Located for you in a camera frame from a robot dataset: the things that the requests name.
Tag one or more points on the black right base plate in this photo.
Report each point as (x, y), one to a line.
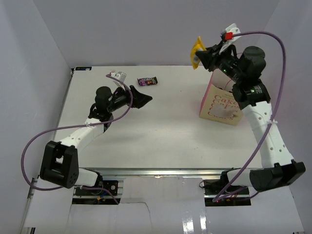
(214, 186)

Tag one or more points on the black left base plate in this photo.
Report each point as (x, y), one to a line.
(110, 185)

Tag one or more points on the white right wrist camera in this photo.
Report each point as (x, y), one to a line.
(229, 37)

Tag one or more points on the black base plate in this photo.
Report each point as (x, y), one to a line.
(214, 186)
(110, 185)

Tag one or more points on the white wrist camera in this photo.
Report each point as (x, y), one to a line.
(120, 76)
(229, 37)

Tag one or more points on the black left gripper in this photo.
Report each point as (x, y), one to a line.
(139, 99)

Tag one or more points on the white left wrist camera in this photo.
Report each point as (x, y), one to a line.
(120, 76)

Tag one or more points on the beige paper cakes bag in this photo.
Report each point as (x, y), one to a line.
(218, 103)

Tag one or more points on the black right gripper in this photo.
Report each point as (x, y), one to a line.
(210, 57)

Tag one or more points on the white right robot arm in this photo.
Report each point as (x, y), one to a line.
(279, 168)

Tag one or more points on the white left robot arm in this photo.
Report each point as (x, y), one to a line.
(60, 159)

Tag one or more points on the purple candy bag small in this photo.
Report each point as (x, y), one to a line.
(147, 81)

